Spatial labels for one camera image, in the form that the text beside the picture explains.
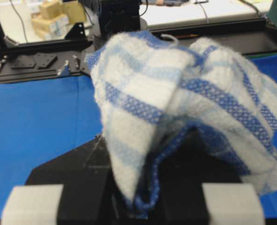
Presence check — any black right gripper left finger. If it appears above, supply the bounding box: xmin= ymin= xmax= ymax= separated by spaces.
xmin=1 ymin=136 xmax=136 ymax=225

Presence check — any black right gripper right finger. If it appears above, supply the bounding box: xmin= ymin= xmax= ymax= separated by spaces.
xmin=149 ymin=130 xmax=265 ymax=225

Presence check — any white blue striped towel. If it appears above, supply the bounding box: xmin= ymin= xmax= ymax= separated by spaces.
xmin=87 ymin=30 xmax=277 ymax=213

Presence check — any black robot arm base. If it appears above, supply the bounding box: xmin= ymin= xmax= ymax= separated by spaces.
xmin=91 ymin=0 xmax=148 ymax=50

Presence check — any blue table cloth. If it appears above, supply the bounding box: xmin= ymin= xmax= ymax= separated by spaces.
xmin=0 ymin=55 xmax=277 ymax=218

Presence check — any cardboard boxes stack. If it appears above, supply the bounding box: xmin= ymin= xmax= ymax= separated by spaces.
xmin=31 ymin=0 xmax=86 ymax=41

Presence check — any white background desk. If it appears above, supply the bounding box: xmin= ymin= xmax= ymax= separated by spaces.
xmin=139 ymin=0 xmax=259 ymax=30

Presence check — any black aluminium frame rail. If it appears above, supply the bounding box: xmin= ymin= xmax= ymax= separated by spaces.
xmin=0 ymin=19 xmax=277 ymax=83

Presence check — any black hanging cable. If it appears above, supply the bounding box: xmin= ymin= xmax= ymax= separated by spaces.
xmin=9 ymin=0 xmax=28 ymax=43

